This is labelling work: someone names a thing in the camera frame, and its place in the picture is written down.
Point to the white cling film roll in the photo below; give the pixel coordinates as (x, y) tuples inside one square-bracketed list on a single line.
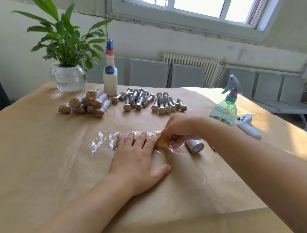
[(194, 145)]

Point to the pile of steel bolts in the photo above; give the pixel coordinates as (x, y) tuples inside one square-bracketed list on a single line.
[(148, 100)]

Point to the green leafy plant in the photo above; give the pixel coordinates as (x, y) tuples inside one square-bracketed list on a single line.
[(62, 36)]

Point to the person's right hand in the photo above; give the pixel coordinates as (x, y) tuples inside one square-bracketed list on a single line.
[(180, 128)]

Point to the grey chair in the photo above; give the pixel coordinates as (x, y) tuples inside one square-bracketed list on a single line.
[(244, 81), (188, 76), (267, 89), (148, 73), (293, 93), (120, 71)]

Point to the person's left hand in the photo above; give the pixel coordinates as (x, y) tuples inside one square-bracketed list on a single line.
[(136, 168)]

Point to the person's right forearm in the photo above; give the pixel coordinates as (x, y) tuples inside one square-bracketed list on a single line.
[(259, 158)]

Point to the black trash bin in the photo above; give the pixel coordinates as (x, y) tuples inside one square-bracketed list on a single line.
[(4, 96)]

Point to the white handheld controller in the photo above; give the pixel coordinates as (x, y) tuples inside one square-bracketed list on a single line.
[(247, 126)]

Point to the round glass vase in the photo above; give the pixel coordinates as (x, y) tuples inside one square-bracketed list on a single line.
[(68, 79)]

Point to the person's left forearm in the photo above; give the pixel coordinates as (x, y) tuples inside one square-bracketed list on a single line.
[(81, 211)]

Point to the white vertical blind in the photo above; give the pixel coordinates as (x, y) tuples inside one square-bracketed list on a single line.
[(72, 4)]

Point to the large brown paper table cover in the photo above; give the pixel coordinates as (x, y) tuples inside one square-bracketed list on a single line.
[(33, 153)]

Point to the white framed window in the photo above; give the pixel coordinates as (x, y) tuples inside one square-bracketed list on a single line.
[(192, 14)]

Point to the green spray bottle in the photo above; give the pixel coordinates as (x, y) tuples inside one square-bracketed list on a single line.
[(223, 113)]

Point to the steel hex bolt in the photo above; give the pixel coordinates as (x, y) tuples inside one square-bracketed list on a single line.
[(76, 101)]

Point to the clear cling film sheet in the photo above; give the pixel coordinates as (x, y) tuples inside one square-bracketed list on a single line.
[(98, 141)]

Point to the white glue bottle blue cap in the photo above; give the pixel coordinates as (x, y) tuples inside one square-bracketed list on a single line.
[(110, 81)]

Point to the white radiator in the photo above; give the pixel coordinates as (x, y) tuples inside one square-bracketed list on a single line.
[(189, 62)]

